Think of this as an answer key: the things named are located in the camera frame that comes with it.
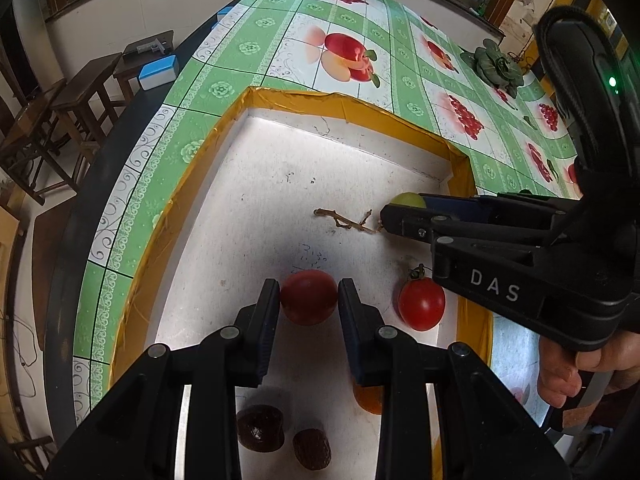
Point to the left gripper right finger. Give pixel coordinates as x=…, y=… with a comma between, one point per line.
x=367, y=338

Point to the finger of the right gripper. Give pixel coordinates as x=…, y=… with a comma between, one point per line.
x=509, y=207
x=424, y=225

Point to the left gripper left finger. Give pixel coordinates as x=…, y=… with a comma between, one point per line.
x=257, y=324

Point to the green grape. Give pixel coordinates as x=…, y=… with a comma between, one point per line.
x=409, y=199

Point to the red cherry tomato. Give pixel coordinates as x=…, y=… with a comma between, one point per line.
x=308, y=297
x=421, y=302

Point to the person's right hand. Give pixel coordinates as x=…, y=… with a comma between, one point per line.
x=558, y=377

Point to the orange in tray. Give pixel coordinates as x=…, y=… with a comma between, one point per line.
x=369, y=399

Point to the brown grape stem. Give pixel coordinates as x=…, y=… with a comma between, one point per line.
x=342, y=222

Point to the dark red date left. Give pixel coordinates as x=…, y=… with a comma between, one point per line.
x=260, y=428

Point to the dark red date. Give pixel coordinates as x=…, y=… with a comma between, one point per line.
x=260, y=428
x=312, y=449

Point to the dark red date right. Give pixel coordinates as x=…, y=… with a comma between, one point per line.
x=312, y=449

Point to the white tray yellow rim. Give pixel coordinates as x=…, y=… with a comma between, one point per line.
x=242, y=213

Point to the green leafy vegetable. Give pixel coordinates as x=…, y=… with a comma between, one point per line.
x=494, y=67

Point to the green checked fruit tablecloth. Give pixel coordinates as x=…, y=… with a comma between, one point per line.
x=370, y=61

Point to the blue white box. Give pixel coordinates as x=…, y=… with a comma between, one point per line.
x=159, y=72

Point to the dark wooden chair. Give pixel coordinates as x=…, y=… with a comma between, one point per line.
x=80, y=106

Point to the dark wooden stool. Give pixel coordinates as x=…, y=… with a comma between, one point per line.
x=136, y=55

